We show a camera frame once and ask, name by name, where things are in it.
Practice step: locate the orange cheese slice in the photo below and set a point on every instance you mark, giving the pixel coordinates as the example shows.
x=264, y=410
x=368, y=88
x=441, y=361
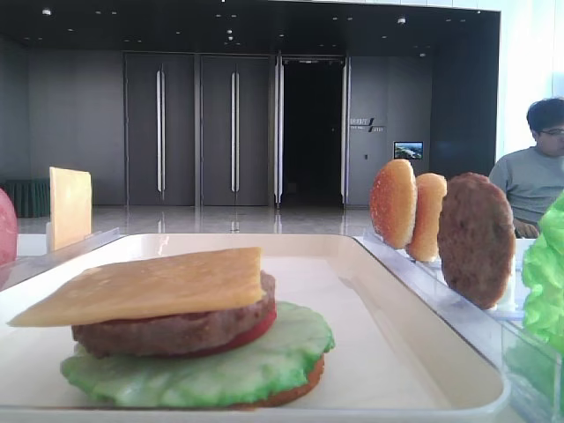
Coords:
x=184, y=284

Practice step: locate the red tomato slice on stack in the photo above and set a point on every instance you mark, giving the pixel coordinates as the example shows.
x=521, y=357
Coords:
x=241, y=339

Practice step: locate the green lettuce leaf on stack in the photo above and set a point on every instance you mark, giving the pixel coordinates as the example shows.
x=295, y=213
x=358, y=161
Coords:
x=280, y=360

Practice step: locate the brown meat patty on stack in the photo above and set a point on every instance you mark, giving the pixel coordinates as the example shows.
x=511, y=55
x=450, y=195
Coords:
x=184, y=333

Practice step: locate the brown meat patty in rack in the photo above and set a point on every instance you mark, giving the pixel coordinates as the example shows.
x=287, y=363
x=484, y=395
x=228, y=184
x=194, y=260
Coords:
x=476, y=239

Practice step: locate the yellow cheese slice in rack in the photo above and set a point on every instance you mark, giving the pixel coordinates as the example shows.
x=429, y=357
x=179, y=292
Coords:
x=70, y=206

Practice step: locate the green lettuce in rack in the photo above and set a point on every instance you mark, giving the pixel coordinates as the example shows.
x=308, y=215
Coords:
x=542, y=273

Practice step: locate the red tomato slice in rack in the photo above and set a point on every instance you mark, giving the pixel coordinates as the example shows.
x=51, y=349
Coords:
x=8, y=229

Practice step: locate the round bun top in rack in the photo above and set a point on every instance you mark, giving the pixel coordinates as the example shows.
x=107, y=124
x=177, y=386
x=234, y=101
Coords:
x=392, y=203

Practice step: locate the dark double door middle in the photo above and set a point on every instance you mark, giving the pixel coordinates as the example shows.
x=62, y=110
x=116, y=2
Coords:
x=235, y=132

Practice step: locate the dark double door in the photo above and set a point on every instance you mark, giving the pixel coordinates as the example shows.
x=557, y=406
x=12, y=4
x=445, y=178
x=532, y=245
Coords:
x=235, y=132
x=159, y=94

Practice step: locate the bottom bun slice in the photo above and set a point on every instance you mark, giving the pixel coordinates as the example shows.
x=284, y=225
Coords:
x=287, y=396

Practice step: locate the dark double door left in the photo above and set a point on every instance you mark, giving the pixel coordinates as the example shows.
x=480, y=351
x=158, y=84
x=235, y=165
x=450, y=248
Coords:
x=159, y=94

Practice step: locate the cream plastic tray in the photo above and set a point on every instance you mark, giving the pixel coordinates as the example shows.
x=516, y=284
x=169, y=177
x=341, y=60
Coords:
x=395, y=359

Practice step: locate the green draped table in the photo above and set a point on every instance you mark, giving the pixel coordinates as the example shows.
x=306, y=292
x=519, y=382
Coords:
x=31, y=198

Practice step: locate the seated man with glasses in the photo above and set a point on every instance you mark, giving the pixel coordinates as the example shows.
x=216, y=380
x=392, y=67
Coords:
x=532, y=178

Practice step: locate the clear acrylic rack left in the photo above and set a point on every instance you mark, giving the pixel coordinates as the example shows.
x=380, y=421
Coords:
x=29, y=266

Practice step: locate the clear acrylic rack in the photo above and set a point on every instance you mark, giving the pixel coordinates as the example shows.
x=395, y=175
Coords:
x=533, y=367
x=29, y=266

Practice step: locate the clear acrylic rack right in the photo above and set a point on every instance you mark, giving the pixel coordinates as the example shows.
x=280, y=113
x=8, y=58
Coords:
x=533, y=367

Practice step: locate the small wall screen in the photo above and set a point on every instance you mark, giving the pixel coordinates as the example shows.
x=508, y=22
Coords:
x=408, y=150

